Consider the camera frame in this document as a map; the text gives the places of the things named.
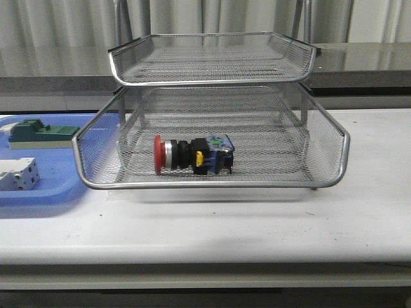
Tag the silver metal rack frame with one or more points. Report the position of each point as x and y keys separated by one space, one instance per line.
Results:
x=301 y=30

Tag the white circuit breaker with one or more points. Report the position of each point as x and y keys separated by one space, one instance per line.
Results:
x=19 y=174

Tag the green and beige electrical module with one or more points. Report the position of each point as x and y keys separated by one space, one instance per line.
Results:
x=34 y=134

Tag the red emergency stop push button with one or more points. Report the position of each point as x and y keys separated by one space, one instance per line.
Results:
x=204 y=155

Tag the blue plastic tray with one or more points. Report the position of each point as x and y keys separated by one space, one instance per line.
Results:
x=59 y=181

